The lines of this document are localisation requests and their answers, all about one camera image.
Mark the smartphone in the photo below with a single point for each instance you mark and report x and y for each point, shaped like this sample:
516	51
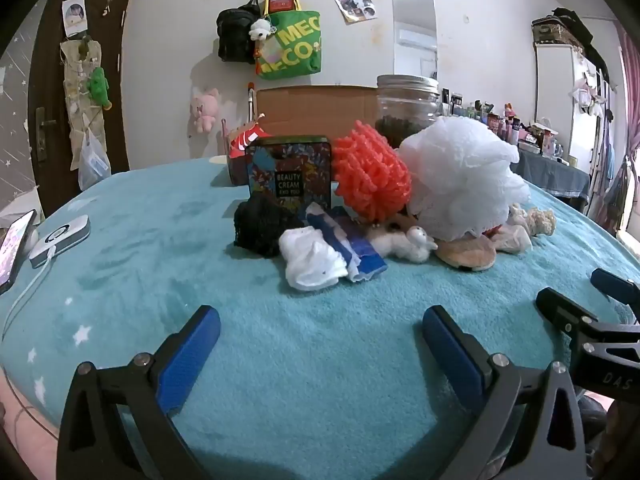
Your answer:
12	250

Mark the brown patterned suitcase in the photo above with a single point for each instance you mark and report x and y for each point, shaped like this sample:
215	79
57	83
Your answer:
552	30

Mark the black backpack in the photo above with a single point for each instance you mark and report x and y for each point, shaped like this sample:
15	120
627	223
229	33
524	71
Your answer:
235	35

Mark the white plush dog toy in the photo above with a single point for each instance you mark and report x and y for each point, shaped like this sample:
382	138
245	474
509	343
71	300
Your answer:
260	29

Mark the glass jar with metal lid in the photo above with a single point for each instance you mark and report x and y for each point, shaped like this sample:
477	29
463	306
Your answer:
405	105

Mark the row of cosmetic bottles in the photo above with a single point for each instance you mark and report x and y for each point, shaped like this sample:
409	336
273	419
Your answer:
500	122

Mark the colourful printed tin box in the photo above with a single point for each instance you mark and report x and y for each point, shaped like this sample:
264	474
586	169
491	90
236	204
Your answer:
290	160

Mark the black mesh net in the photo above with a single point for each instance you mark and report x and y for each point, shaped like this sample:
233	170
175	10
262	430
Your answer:
260	225

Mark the white plush lamb toy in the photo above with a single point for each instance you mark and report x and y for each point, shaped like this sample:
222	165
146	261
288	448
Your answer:
410	245

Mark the blue and white packet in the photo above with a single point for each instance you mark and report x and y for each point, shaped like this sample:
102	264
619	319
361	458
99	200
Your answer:
362	250

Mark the table with dark cloth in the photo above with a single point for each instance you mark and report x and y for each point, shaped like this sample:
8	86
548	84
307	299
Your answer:
555	177

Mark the cream crocheted scrunchie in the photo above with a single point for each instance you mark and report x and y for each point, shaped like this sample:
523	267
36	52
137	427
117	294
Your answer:
537	220

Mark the clear plastic bag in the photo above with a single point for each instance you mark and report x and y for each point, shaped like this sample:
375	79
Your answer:
92	165

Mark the black bag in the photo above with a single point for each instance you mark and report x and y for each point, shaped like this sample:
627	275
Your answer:
580	22

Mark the white mesh bath pouf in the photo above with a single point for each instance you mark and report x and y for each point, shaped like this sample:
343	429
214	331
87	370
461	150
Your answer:
460	175

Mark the pink curtain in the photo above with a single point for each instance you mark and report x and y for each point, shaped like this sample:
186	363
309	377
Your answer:
630	70

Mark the pale pink cloth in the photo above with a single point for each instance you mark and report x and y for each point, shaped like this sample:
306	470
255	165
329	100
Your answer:
512	240

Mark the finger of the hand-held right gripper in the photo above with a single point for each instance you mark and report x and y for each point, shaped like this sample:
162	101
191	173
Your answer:
617	287
562	307

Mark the orange tipped brush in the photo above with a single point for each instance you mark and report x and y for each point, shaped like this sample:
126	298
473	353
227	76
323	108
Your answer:
250	100

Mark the dark brown door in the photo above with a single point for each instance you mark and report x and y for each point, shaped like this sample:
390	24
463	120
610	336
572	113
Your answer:
50	85

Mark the green plush toy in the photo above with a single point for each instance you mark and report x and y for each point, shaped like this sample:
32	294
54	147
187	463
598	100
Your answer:
99	87

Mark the wall photo print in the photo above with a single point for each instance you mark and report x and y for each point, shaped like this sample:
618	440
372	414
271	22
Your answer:
352	2

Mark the beige hanging organizer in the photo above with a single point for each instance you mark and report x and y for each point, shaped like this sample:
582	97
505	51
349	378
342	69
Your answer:
75	75

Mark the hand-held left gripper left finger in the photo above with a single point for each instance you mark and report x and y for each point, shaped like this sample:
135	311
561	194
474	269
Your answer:
190	355

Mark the wall mirror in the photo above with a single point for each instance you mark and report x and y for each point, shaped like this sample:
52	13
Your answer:
415	20

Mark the white sock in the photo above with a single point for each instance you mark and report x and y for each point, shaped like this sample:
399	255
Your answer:
310	260

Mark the white wardrobe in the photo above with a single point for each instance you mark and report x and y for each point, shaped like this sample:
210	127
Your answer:
555	95

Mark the photo on door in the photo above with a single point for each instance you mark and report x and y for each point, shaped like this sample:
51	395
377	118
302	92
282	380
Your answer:
75	15

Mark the pink plush toy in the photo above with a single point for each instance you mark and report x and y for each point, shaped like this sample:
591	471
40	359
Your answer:
205	110

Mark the orange foam net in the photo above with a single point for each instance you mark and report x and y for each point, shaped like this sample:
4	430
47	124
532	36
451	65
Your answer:
367	170

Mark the cardboard box with red lining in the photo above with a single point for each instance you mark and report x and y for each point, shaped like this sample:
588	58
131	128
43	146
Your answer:
310	110

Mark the hanging clothes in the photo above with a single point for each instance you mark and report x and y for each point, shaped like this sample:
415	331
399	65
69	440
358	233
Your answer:
617	185

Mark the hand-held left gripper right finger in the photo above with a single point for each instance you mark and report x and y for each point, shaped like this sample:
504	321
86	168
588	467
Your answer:
452	360

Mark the white power bank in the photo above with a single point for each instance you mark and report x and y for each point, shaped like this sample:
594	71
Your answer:
57	237

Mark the green tote bag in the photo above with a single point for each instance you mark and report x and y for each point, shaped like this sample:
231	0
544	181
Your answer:
295	45

